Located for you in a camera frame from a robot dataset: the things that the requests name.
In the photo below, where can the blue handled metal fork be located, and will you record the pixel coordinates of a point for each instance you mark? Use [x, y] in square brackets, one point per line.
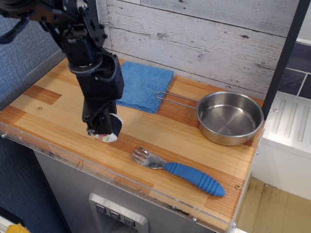
[198, 178]

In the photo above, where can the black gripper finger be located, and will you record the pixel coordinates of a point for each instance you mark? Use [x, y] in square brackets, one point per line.
[90, 108]
[103, 119]

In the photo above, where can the blue folded cloth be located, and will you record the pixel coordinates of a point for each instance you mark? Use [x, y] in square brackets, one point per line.
[141, 82]

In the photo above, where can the silver dispenser button panel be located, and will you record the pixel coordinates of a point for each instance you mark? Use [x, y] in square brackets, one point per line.
[111, 217]

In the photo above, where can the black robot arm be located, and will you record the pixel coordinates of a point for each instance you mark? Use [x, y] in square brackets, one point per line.
[75, 27]

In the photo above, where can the stainless steel pan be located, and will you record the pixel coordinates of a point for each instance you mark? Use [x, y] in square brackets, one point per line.
[224, 117]

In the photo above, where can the yellow black object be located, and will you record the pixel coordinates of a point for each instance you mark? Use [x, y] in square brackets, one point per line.
[7, 226]

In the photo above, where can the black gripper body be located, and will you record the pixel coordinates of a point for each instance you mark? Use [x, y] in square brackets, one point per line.
[102, 80]

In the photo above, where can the white ribbed cabinet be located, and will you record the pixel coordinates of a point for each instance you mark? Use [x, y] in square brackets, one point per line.
[283, 159]

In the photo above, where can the toy sushi roll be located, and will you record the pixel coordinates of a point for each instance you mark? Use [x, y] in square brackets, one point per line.
[117, 124]

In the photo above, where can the dark grey right post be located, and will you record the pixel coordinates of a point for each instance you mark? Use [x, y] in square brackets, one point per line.
[288, 47]

